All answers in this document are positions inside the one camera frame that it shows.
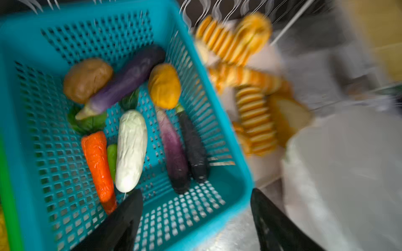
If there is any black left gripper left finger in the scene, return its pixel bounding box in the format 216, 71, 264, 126
73, 189, 143, 251

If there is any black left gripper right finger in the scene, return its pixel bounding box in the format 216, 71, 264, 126
250, 188, 323, 251

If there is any white plastic bag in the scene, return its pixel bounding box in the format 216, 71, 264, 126
282, 106, 402, 251

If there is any yellow orange pepper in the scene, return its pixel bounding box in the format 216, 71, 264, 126
148, 63, 182, 110

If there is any green chili pepper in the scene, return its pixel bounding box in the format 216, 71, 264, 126
107, 144, 117, 182

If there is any orange carrot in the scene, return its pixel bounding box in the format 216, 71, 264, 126
81, 131, 117, 215

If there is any dark purple eggplant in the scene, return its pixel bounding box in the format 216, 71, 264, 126
156, 107, 191, 195

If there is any black eggplant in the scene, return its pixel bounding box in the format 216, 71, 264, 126
175, 103, 210, 184

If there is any knotted round bun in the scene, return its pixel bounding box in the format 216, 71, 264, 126
232, 121, 252, 156

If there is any green plastic basket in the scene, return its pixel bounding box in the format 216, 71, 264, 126
1, 137, 25, 251

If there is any oval golden bread loaf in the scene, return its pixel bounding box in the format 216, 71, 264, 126
268, 94, 314, 148

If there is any striped bread roll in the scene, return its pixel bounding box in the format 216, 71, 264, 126
235, 85, 277, 156

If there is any brown potato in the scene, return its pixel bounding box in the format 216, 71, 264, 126
63, 58, 114, 104

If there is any long striped bread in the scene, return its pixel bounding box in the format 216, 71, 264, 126
207, 62, 293, 95

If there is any beige bread tray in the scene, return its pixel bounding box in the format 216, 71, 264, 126
194, 15, 294, 187

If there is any pumpkin shaped bread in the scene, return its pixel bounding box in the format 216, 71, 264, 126
235, 12, 273, 54

